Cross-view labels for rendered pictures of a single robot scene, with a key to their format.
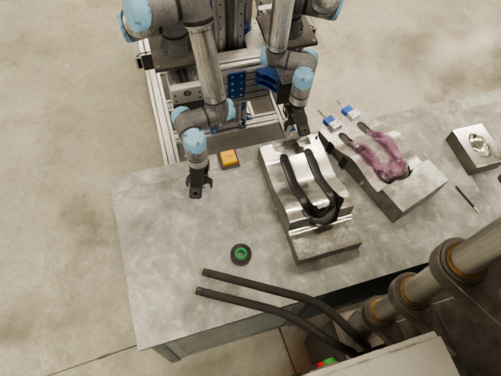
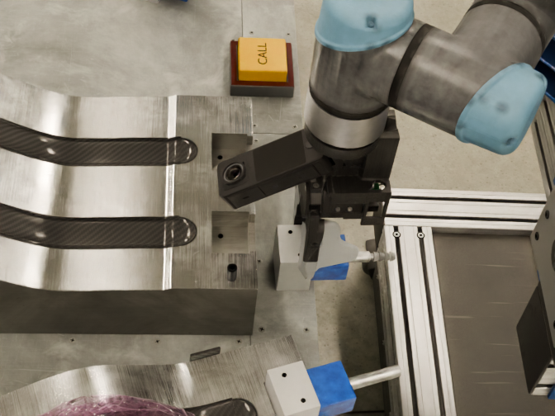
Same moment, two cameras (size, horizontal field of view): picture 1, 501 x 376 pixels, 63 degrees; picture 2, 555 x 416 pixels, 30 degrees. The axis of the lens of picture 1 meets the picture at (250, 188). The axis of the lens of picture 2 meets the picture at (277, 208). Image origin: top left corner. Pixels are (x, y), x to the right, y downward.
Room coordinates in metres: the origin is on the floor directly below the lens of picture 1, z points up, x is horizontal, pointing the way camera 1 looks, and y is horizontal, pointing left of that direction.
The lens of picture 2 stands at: (1.18, -0.81, 1.74)
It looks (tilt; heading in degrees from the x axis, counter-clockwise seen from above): 52 degrees down; 103
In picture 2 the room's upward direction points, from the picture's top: 8 degrees clockwise
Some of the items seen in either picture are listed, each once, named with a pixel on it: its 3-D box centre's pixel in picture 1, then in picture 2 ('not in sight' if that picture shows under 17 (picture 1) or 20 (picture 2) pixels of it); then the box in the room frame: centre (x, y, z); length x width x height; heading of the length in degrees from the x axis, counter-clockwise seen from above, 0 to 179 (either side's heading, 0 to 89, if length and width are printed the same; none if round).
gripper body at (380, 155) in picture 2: (295, 108); (343, 163); (1.09, -0.16, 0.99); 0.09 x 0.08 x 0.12; 23
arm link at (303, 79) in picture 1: (302, 82); (362, 44); (1.09, -0.16, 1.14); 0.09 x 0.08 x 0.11; 170
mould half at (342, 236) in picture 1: (308, 193); (16, 194); (0.77, -0.23, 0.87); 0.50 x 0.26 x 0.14; 21
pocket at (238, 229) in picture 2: (303, 143); (233, 242); (1.00, -0.21, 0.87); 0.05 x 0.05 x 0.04; 21
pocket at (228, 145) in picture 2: (279, 149); (231, 163); (0.96, -0.10, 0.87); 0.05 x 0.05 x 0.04; 21
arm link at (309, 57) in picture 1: (303, 63); (476, 79); (1.18, -0.16, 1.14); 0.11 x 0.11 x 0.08; 80
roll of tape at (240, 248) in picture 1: (241, 254); not in sight; (0.50, 0.01, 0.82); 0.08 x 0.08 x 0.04
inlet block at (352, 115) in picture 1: (346, 110); not in sight; (1.22, -0.40, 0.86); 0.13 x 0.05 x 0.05; 39
